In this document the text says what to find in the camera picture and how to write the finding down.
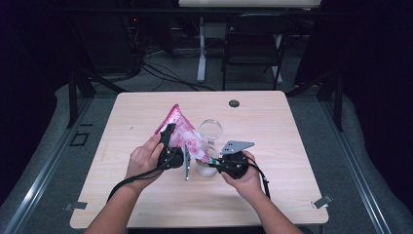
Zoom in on black chair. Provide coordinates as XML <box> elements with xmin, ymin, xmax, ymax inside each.
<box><xmin>221</xmin><ymin>13</ymin><xmax>295</xmax><ymax>92</ymax></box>

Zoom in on person's right hand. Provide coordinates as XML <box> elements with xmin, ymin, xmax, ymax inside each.
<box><xmin>220</xmin><ymin>150</ymin><xmax>265</xmax><ymax>200</ymax></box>

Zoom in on person's left hand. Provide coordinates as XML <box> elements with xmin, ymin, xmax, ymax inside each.
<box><xmin>125</xmin><ymin>133</ymin><xmax>165</xmax><ymax>190</ymax></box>

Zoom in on pink and green plastic bag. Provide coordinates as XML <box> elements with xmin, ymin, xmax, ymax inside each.
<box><xmin>154</xmin><ymin>103</ymin><xmax>219</xmax><ymax>165</ymax></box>

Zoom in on left hand-held gripper black cable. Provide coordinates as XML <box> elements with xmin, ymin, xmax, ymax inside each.
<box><xmin>106</xmin><ymin>159</ymin><xmax>178</xmax><ymax>203</ymax></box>

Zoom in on aluminium floor rail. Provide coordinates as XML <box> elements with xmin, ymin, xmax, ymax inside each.
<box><xmin>0</xmin><ymin>97</ymin><xmax>95</xmax><ymax>234</ymax></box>
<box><xmin>322</xmin><ymin>98</ymin><xmax>393</xmax><ymax>234</ymax></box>

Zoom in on black metal stand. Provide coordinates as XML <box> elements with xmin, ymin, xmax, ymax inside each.
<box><xmin>66</xmin><ymin>68</ymin><xmax>127</xmax><ymax>129</ymax></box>
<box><xmin>285</xmin><ymin>68</ymin><xmax>345</xmax><ymax>133</ymax></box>

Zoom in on right hand-held gripper black cable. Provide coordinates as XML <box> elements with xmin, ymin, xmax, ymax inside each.
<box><xmin>245</xmin><ymin>155</ymin><xmax>272</xmax><ymax>200</ymax></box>

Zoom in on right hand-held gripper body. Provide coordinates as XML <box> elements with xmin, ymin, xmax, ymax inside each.
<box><xmin>215</xmin><ymin>139</ymin><xmax>256</xmax><ymax>180</ymax></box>

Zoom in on white desk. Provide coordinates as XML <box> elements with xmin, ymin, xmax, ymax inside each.
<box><xmin>177</xmin><ymin>0</ymin><xmax>322</xmax><ymax>85</ymax></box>

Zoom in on dark computer tower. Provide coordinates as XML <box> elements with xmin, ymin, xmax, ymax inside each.
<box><xmin>91</xmin><ymin>13</ymin><xmax>140</xmax><ymax>74</ymax></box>

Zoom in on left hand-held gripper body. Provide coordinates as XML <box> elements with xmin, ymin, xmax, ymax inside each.
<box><xmin>157</xmin><ymin>143</ymin><xmax>192</xmax><ymax>181</ymax></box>

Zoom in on black floor cables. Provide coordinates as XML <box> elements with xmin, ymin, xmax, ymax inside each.
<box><xmin>140</xmin><ymin>60</ymin><xmax>216</xmax><ymax>93</ymax></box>

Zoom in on grey tape tab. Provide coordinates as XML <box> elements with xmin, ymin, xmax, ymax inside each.
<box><xmin>64</xmin><ymin>201</ymin><xmax>89</xmax><ymax>212</ymax></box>
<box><xmin>312</xmin><ymin>193</ymin><xmax>334</xmax><ymax>210</ymax></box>

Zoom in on clear jar with white powder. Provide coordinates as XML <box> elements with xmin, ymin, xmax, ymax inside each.
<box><xmin>194</xmin><ymin>119</ymin><xmax>225</xmax><ymax>178</ymax></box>

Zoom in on hand-held gripper black cable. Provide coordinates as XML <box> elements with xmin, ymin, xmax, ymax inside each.
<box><xmin>106</xmin><ymin>159</ymin><xmax>178</xmax><ymax>203</ymax></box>
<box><xmin>245</xmin><ymin>155</ymin><xmax>272</xmax><ymax>200</ymax></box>

